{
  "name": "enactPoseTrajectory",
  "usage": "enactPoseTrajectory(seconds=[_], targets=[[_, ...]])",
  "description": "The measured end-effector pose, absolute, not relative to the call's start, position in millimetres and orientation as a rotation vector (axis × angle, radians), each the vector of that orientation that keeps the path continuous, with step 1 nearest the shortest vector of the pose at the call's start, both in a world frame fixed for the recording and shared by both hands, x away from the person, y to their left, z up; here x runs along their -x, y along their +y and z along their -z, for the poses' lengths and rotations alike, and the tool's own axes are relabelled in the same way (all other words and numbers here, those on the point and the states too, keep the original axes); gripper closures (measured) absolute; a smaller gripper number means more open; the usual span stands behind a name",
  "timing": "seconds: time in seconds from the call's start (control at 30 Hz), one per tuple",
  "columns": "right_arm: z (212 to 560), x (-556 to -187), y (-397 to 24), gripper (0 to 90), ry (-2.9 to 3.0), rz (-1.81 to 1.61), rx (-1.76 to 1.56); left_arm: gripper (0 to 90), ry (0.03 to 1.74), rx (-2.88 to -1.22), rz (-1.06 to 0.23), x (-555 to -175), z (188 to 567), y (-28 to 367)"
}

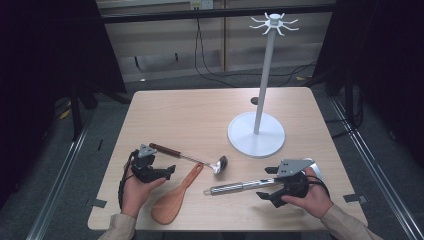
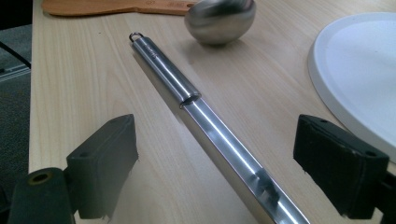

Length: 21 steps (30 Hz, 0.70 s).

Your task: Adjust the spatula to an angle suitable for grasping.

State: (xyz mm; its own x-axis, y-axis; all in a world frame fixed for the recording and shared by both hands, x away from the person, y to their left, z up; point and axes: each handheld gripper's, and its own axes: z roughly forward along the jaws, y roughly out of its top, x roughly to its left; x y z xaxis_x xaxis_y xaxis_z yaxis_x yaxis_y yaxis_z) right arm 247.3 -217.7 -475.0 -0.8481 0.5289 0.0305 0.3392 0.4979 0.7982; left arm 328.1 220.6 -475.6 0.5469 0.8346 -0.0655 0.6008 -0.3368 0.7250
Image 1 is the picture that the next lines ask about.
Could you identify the round table grommet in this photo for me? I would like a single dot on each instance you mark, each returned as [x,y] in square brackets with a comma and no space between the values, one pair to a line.
[254,100]

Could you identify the grey tape piece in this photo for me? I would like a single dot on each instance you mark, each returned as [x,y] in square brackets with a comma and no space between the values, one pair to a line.
[96,202]
[356,198]

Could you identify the white wall socket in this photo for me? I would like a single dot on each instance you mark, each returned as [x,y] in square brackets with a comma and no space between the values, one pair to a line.
[201,4]

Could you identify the person's right hand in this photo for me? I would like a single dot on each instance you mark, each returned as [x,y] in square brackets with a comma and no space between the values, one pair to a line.
[313,200]

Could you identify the person's left hand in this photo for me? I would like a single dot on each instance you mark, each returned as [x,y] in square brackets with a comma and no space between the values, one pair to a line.
[136,193]

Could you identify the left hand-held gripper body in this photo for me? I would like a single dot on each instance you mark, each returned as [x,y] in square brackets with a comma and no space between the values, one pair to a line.
[146,168]

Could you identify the metal floor rail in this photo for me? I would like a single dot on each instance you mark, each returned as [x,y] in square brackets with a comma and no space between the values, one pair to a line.
[56,186]
[376,173]

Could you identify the black curtain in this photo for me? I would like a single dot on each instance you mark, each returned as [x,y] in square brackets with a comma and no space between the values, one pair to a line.
[40,66]
[386,60]

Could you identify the wooden rice paddle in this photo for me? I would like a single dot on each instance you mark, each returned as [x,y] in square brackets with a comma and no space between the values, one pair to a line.
[171,200]

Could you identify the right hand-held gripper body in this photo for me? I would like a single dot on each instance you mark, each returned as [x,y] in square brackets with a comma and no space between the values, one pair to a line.
[293,181]

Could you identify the black horizontal bar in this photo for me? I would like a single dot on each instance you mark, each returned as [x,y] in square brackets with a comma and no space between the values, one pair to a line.
[200,14]

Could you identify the black metal stand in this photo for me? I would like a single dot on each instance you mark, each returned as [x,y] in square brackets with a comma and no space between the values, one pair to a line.
[76,113]

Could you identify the stainless steel spatula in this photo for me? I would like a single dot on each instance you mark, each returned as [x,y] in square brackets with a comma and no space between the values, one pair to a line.
[236,186]

